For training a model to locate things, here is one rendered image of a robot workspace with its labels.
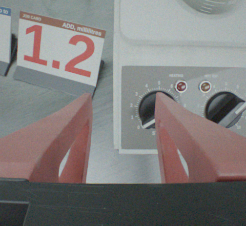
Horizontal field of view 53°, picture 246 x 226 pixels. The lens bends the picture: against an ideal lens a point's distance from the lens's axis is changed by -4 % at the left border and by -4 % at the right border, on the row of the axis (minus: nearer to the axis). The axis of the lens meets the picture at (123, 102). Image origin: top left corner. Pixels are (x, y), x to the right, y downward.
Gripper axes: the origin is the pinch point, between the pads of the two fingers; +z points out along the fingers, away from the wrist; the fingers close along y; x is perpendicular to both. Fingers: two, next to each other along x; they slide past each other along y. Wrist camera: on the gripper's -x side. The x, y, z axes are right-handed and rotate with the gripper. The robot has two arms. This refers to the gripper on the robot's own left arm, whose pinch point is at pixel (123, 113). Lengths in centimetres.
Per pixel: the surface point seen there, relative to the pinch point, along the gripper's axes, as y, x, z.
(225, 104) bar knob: -8.4, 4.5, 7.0
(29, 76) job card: 10.0, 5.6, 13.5
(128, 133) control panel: -0.4, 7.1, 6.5
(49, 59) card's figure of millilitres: 7.6, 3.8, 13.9
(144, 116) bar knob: -1.6, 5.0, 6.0
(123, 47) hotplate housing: 0.0, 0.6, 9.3
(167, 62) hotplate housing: -3.4, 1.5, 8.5
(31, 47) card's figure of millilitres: 9.4, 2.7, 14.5
